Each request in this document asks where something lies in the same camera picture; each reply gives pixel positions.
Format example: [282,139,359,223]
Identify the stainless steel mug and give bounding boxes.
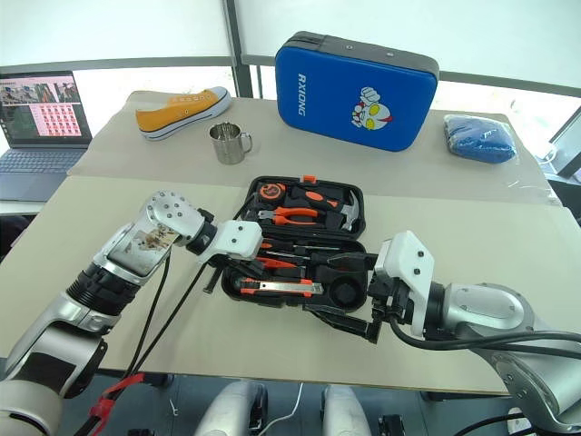
[208,121,254,166]

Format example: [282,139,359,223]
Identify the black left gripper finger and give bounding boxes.
[204,263,224,294]

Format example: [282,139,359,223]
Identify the orange voltage tester pen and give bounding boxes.
[254,255,299,271]

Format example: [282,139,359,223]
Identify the black orange tape measure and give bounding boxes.
[254,181,288,203]

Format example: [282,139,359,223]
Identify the red cable tie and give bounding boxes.
[88,372,148,426]

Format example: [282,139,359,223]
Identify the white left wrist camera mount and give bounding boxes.
[194,219,264,271]

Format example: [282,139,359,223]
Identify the black table frame bar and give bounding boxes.
[419,389,510,402]

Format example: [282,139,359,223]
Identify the open grey laptop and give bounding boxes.
[0,71,94,203]

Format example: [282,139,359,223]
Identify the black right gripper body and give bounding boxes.
[368,270,412,335]

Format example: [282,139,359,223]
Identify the black framed monitor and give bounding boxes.
[547,105,581,180]

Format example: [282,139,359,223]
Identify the dark rounded object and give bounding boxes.
[0,214,34,265]

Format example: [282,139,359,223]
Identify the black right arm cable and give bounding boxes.
[389,316,581,361]

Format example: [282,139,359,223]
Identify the beige paper table cover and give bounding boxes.
[67,89,563,209]
[0,174,581,395]

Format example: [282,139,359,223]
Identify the small black box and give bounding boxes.
[378,413,406,436]

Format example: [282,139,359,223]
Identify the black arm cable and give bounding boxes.
[389,316,581,361]
[72,253,211,436]

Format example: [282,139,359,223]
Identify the yellow canvas sneaker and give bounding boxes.
[134,85,232,143]

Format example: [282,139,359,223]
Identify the claw hammer black orange handle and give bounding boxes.
[290,183,363,233]

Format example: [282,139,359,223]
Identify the black orange utility knife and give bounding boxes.
[239,277,325,300]

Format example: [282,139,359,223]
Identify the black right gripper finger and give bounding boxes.
[302,302,384,345]
[327,252,379,274]

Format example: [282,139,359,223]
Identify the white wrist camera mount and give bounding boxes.
[194,219,264,271]
[373,230,436,341]

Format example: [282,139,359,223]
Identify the blue cloth in plastic bag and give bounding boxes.
[442,113,519,165]

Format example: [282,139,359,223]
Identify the black tool case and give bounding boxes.
[220,173,380,313]

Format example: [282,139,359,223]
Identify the Phillips screwdriver black orange handle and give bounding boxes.
[265,247,340,270]

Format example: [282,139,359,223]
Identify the grey window frame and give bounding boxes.
[0,0,581,100]

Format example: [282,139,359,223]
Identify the orange handled pliers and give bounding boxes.
[257,205,326,227]

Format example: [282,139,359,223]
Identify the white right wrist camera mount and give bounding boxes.
[373,230,436,341]

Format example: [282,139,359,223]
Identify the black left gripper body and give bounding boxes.
[195,253,264,274]

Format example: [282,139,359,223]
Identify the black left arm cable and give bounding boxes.
[72,253,211,436]

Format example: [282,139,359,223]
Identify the silver rounded robot shape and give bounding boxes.
[194,380,269,436]
[320,384,374,436]

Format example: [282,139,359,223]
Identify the thin white cable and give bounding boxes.
[267,382,304,436]

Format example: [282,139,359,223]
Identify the blue RXIONG punching pad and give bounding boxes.
[273,30,441,154]

